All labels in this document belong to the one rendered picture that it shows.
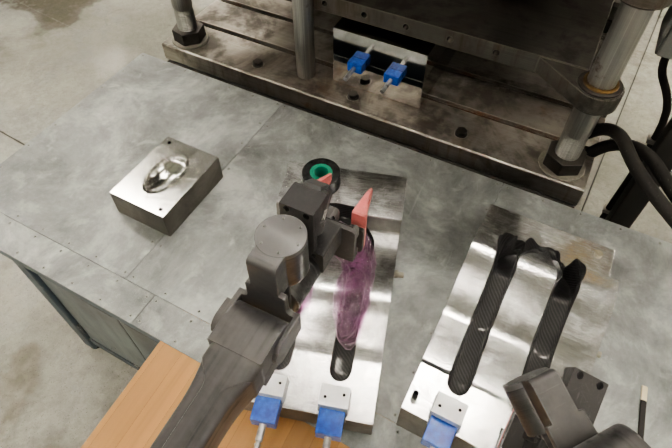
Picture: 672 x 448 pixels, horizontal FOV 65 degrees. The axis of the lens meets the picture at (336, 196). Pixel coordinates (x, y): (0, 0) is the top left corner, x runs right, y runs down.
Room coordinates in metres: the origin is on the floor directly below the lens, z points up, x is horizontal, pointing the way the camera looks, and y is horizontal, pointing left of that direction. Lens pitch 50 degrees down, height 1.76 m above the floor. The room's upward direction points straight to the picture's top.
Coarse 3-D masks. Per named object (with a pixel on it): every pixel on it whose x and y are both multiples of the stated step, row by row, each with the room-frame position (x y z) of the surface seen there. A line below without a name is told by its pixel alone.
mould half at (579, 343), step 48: (480, 240) 0.57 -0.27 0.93; (576, 240) 0.62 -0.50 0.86; (480, 288) 0.48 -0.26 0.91; (528, 288) 0.47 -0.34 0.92; (432, 336) 0.40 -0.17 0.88; (528, 336) 0.40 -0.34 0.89; (576, 336) 0.39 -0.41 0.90; (432, 384) 0.31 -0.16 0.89; (480, 384) 0.31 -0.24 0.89; (480, 432) 0.24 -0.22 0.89
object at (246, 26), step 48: (240, 0) 1.67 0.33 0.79; (240, 48) 1.40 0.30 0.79; (288, 48) 1.40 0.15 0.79; (288, 96) 1.21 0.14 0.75; (336, 96) 1.17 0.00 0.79; (432, 96) 1.17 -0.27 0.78; (480, 96) 1.17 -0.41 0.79; (528, 96) 1.17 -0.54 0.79; (432, 144) 1.00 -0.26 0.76; (480, 144) 0.97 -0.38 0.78; (528, 144) 0.97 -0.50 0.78; (576, 192) 0.82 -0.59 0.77
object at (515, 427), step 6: (516, 414) 0.22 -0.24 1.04; (516, 420) 0.21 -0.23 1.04; (510, 426) 0.20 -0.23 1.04; (516, 426) 0.20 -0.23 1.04; (522, 426) 0.20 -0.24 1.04; (510, 432) 0.20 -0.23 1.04; (516, 432) 0.20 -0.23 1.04; (522, 432) 0.20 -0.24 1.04; (504, 438) 0.19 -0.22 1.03; (510, 438) 0.19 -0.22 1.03; (516, 438) 0.19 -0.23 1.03; (522, 438) 0.19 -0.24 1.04; (504, 444) 0.18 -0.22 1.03; (510, 444) 0.18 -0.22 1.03; (516, 444) 0.18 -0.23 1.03; (522, 444) 0.18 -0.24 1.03; (528, 444) 0.18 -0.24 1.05; (534, 444) 0.17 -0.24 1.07
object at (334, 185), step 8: (312, 160) 0.77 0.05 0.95; (320, 160) 0.77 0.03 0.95; (328, 160) 0.77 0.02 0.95; (304, 168) 0.74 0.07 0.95; (312, 168) 0.74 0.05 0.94; (320, 168) 0.75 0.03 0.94; (328, 168) 0.74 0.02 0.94; (336, 168) 0.74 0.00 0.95; (304, 176) 0.72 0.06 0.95; (312, 176) 0.72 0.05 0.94; (320, 176) 0.75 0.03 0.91; (336, 176) 0.72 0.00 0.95; (336, 184) 0.71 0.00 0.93
